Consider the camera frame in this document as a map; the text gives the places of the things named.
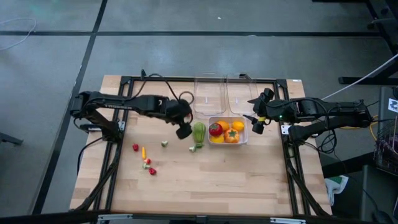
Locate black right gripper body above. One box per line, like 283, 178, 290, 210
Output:
252, 97, 299, 124

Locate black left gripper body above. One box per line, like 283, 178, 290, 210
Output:
161, 98, 193, 125

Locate orange-red tomato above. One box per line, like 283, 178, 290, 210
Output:
223, 128, 240, 144

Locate red toy tomato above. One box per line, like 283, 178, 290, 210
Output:
208, 123, 224, 137

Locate large green toy bell pepper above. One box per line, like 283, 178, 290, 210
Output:
192, 121, 207, 144

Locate white plastic basket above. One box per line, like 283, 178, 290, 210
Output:
207, 116, 249, 146

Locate clear plastic bin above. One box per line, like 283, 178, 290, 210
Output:
193, 73, 228, 116
226, 73, 261, 116

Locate white and green bag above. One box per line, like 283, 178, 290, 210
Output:
324, 174, 349, 207

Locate grey cabinet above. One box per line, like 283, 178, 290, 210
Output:
377, 86, 398, 125

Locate dark grey box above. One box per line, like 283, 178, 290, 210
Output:
360, 164, 398, 224

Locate black desk stand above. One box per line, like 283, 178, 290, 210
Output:
312, 0, 398, 86

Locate black chair leg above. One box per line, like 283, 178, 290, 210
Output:
0, 132, 24, 146

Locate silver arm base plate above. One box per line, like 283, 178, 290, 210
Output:
280, 124, 320, 138
79, 121, 126, 132

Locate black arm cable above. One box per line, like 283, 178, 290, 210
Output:
136, 68, 195, 106

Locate black aluminium table frame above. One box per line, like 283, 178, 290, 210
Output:
73, 68, 332, 220

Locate black cable bundle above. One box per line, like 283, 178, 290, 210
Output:
317, 127, 338, 155

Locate white floor cable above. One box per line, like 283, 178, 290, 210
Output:
322, 53, 398, 101
0, 17, 37, 51

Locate yellow floor cable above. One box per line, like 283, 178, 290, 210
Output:
340, 114, 379, 141

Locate wire mesh basket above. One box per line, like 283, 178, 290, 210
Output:
373, 116, 398, 177

